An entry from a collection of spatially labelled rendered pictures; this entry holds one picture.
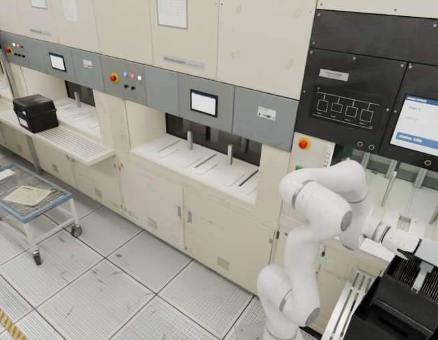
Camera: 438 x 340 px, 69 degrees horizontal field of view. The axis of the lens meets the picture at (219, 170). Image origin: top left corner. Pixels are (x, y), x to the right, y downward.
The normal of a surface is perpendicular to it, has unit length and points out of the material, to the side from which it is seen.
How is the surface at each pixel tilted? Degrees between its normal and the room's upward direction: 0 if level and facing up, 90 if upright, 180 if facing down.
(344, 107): 90
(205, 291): 0
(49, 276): 0
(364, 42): 90
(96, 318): 0
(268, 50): 90
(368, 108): 90
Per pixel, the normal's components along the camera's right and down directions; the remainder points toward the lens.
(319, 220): -0.78, 0.22
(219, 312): 0.04, -0.86
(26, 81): 0.81, 0.33
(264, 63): -0.58, 0.40
